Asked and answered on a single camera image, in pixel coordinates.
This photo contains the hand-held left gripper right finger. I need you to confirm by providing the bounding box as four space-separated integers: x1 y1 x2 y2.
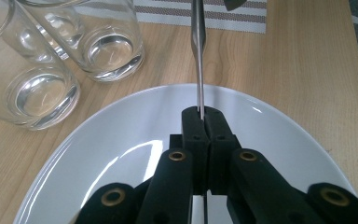
203 105 242 196

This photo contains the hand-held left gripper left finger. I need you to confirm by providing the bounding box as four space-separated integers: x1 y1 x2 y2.
169 105 212 196

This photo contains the steel table knife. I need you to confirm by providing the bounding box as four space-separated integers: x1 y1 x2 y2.
190 0 207 121

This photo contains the white plate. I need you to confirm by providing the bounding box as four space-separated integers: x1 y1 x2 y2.
12 83 357 224

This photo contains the clear drinking glass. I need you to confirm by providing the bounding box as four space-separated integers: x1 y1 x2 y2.
0 0 82 131
21 0 87 61
71 0 146 83

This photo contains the striped placemat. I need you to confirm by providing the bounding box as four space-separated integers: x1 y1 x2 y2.
132 0 269 35

